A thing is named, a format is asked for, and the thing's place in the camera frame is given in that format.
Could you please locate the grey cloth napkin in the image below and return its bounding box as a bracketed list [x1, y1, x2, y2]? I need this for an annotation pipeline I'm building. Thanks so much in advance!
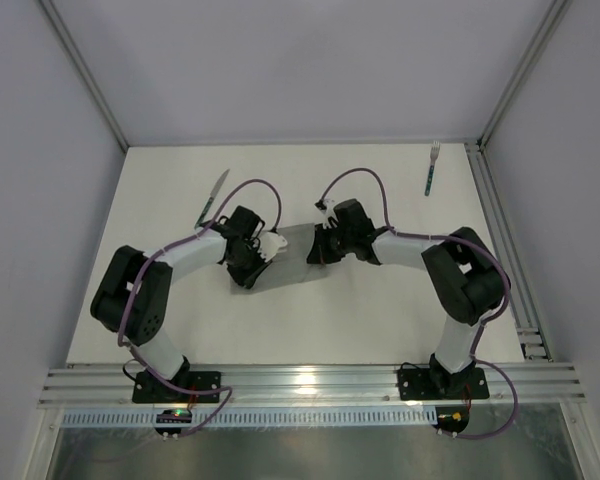
[230, 223, 329, 296]

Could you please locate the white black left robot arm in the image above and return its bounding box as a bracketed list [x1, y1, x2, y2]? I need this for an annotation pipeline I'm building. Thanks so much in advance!
[90, 206, 288, 393]

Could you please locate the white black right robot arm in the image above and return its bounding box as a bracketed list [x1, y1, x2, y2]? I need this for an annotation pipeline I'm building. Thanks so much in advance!
[306, 199, 510, 396]

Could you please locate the left controller board with led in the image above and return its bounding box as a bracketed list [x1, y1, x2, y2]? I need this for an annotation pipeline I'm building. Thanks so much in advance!
[153, 408, 192, 437]

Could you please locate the right black connector board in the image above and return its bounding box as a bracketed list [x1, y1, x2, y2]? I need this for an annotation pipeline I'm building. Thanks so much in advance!
[434, 405, 470, 437]

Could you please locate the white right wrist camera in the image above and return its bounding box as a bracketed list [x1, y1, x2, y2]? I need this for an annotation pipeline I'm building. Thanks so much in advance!
[315, 198, 338, 229]

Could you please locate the green handled knife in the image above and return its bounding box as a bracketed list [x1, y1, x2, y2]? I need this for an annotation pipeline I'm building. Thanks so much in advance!
[195, 169, 230, 228]

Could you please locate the green handled fork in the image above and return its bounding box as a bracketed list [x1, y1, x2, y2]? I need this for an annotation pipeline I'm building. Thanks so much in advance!
[424, 141, 441, 196]

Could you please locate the aluminium front rail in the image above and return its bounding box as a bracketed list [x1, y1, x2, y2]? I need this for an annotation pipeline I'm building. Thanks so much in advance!
[37, 362, 586, 408]

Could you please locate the aluminium rail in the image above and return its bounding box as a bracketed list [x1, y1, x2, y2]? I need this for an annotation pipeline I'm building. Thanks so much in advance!
[465, 143, 553, 362]
[37, 362, 586, 408]

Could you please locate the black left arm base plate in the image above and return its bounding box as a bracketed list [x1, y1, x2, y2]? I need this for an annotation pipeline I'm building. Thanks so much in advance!
[131, 368, 223, 404]

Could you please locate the slotted grey cable duct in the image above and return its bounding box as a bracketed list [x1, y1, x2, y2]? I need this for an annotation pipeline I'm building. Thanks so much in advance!
[60, 404, 435, 429]

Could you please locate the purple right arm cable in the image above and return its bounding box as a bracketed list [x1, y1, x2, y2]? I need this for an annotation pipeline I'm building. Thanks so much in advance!
[315, 166, 521, 442]

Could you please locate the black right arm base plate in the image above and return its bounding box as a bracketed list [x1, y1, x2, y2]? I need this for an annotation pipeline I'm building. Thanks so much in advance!
[396, 363, 490, 401]

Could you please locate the aluminium right side rail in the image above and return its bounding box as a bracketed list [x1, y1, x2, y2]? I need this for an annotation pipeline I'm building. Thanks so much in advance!
[465, 143, 553, 362]

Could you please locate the aluminium left corner post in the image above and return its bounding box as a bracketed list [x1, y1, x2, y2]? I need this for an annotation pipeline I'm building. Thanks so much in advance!
[35, 0, 130, 154]

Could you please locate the aluminium corner post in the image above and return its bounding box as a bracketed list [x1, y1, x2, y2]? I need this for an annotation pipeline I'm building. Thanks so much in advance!
[477, 0, 572, 149]
[35, 0, 130, 154]

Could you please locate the aluminium right corner post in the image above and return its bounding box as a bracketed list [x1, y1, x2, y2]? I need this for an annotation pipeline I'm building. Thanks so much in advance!
[477, 0, 572, 149]

